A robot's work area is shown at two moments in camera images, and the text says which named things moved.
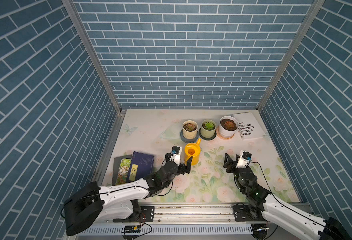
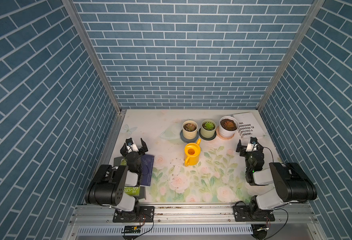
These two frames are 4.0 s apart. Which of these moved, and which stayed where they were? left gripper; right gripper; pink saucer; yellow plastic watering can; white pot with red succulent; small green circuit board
Moved: left gripper; right gripper
Stayed: white pot with red succulent; small green circuit board; yellow plastic watering can; pink saucer
